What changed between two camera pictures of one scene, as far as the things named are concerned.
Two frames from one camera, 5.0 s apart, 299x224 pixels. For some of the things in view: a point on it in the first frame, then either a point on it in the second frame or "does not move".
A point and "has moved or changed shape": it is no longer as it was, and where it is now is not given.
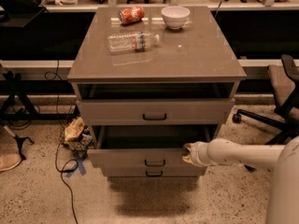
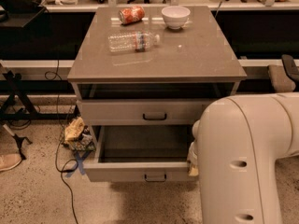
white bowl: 175,16 does not move
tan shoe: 9,161 does not move
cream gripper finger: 188,159 to 193,172
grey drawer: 144,146 has moved or changed shape
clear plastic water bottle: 132,41 does not move
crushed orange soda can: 131,15 does not move
